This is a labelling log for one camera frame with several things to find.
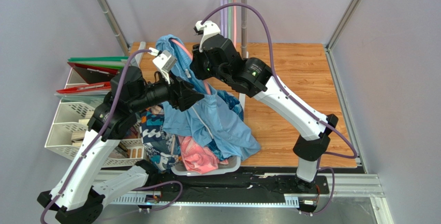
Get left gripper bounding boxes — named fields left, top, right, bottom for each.
left=129, top=69, right=204, bottom=113

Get light blue shorts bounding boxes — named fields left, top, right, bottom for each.
left=155, top=35, right=261, bottom=160

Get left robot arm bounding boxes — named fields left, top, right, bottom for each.
left=37, top=66, right=204, bottom=223

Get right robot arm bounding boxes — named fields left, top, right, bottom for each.
left=190, top=34, right=339, bottom=183

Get dark blue patterned shorts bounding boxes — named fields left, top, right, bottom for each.
left=207, top=90, right=244, bottom=163

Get purple hanger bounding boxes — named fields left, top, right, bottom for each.
left=223, top=0, right=228, bottom=37
left=219, top=0, right=225, bottom=35

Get colorful patterned shorts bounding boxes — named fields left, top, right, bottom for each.
left=140, top=104, right=181, bottom=172

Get pink garment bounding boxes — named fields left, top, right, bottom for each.
left=178, top=136, right=229, bottom=174

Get white laundry basket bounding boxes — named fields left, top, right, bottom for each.
left=171, top=156, right=241, bottom=176

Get green folder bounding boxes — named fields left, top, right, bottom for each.
left=67, top=56, right=128, bottom=69

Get books in organizer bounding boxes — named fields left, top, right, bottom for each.
left=71, top=111, right=143, bottom=159

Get red folder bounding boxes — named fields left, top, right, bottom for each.
left=56, top=62, right=118, bottom=95

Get white file organizer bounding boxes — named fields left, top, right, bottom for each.
left=45, top=68, right=146, bottom=168

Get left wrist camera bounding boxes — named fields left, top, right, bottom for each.
left=149, top=48, right=177, bottom=85

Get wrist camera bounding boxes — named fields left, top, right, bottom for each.
left=149, top=48, right=177, bottom=85
left=194, top=20, right=221, bottom=52

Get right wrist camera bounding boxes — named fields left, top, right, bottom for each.
left=194, top=20, right=221, bottom=52

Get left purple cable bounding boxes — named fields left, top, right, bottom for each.
left=40, top=48, right=154, bottom=224

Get purple cable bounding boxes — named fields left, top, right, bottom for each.
left=40, top=48, right=154, bottom=224
left=200, top=2, right=359, bottom=159

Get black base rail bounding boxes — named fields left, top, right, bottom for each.
left=82, top=164, right=345, bottom=214

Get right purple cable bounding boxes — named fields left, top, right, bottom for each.
left=200, top=2, right=359, bottom=159

